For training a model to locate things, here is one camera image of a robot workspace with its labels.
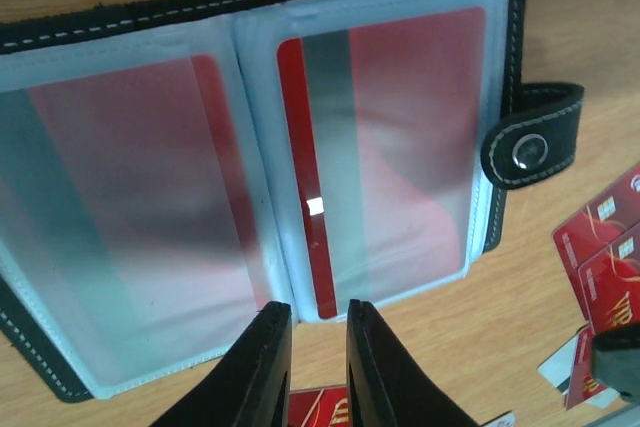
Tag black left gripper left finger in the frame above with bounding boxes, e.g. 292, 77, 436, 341
153, 301, 292, 427

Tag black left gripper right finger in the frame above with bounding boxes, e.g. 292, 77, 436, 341
346, 299, 477, 427

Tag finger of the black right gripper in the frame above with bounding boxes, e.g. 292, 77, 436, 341
591, 324, 640, 403

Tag red VIP card front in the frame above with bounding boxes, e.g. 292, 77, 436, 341
1, 55, 264, 397

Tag red vip card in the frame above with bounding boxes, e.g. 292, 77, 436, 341
1, 55, 264, 397
564, 325, 618, 410
578, 225, 639, 334

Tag black leather card holder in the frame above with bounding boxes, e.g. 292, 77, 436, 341
1, 0, 584, 403

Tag red card magnetic stripe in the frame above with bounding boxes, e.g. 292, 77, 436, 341
277, 6, 488, 320

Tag red VIP card right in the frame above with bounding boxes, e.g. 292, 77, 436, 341
564, 325, 618, 410

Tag red card under left pile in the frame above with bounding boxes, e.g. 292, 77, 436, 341
287, 385, 350, 427

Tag red VIP card centre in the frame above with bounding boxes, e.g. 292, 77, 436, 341
578, 225, 639, 334

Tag red card upper centre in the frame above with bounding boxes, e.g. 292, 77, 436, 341
552, 164, 639, 319

